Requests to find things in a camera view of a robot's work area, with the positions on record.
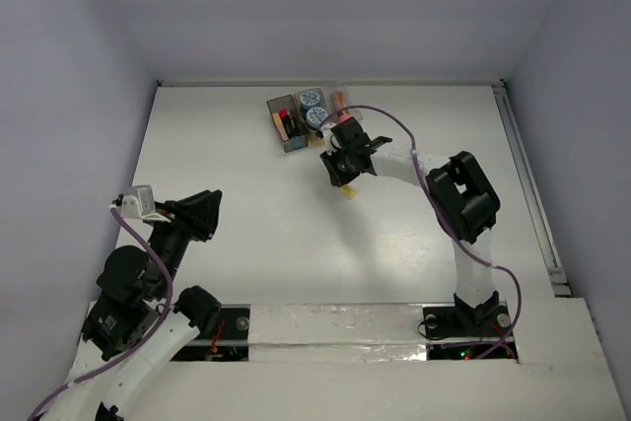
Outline white foam front board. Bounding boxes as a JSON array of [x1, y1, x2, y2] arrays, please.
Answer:
[[56, 297, 617, 421]]

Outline yellow highlighter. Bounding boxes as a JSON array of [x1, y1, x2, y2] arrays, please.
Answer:
[[340, 185, 355, 199]]

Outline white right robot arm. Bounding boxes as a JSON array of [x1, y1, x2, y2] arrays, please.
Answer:
[[320, 118, 507, 341]]

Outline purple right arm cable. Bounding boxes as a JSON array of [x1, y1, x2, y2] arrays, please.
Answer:
[[317, 105, 524, 361]]

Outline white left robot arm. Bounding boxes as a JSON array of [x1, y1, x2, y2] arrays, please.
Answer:
[[32, 151, 331, 420]]

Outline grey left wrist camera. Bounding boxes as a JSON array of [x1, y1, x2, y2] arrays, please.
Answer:
[[109, 184, 157, 220]]

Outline orange pink highlighter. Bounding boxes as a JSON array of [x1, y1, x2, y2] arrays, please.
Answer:
[[271, 112, 289, 142]]

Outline black pink highlighter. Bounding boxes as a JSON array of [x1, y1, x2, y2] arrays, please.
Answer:
[[279, 108, 300, 139]]

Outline blue white round jar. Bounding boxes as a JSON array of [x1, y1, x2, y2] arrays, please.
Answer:
[[305, 106, 328, 130]]

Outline metal rail right side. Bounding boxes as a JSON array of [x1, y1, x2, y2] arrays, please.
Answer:
[[492, 85, 573, 298]]

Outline smoky grey plastic bin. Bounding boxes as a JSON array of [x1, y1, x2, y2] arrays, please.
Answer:
[[266, 95, 310, 153]]

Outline clear plastic bin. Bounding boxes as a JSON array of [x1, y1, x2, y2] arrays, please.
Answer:
[[323, 83, 363, 123]]

